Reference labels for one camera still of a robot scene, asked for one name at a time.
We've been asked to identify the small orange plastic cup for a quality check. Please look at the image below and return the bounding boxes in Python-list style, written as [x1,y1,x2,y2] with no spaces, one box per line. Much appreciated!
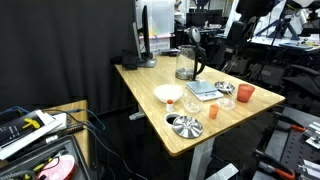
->
[208,104,220,120]

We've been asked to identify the clear glass cup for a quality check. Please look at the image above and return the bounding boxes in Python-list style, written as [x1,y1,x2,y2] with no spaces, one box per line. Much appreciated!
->
[183,90,203,115]

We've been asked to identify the large orange plastic cup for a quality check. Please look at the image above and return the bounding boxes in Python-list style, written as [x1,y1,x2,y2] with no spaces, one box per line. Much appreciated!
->
[236,83,256,104]

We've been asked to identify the white ceramic bowl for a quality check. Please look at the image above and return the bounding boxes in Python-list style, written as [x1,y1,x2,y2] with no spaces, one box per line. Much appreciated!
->
[153,84,184,104]

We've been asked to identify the small white bottle orange cap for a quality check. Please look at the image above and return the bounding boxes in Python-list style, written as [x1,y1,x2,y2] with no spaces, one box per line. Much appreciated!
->
[165,99,175,113]

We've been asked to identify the black keyboard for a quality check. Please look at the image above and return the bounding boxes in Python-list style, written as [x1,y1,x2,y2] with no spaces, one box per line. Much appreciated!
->
[159,48,179,57]

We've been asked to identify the white digital kitchen scale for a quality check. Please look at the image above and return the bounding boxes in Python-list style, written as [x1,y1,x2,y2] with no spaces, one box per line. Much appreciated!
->
[184,79,225,102]

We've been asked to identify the small black speaker box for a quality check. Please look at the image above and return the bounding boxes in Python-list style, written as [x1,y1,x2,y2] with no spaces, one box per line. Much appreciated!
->
[121,49,138,71]

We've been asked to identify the clear storage box blue tape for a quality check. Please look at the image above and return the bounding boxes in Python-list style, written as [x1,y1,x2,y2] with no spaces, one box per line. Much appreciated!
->
[139,33,176,56]

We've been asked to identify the black computer monitor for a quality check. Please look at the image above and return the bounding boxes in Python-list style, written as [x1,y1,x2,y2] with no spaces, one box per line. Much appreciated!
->
[132,4,158,69]

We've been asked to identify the translucent plastic container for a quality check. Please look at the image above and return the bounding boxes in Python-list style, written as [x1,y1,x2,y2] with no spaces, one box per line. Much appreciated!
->
[135,0,175,37]

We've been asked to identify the white table leg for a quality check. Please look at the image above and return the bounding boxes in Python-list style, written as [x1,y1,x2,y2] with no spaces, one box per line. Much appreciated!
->
[188,137,239,180]

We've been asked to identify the black curtain partition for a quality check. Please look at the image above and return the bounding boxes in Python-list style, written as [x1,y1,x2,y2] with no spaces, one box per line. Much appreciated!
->
[0,0,138,113]

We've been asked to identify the pink round disc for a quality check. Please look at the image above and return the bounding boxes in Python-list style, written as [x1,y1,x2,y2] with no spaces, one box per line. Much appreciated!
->
[35,154,76,180]

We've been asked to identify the white controller box yellow mark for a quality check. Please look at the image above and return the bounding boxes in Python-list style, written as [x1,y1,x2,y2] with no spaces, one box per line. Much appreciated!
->
[0,109,68,161]

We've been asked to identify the black office chair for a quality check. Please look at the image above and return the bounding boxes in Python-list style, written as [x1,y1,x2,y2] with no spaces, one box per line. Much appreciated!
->
[283,63,320,114]

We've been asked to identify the round desk cable grommet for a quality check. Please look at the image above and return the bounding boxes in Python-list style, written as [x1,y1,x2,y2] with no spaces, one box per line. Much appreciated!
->
[164,112,182,127]

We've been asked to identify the glass electric kettle black handle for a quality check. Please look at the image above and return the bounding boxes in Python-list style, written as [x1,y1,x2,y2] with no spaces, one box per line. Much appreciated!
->
[174,26,207,82]

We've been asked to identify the small metal pan wire handle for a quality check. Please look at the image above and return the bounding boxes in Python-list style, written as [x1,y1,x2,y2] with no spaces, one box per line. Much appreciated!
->
[214,80,236,94]

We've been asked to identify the blue cables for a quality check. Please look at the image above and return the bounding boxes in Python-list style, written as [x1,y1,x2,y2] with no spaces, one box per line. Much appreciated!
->
[0,105,149,180]

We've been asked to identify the orange handled black clamp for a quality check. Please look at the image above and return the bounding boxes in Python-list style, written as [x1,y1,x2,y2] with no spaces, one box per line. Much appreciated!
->
[276,114,308,133]
[258,159,298,180]

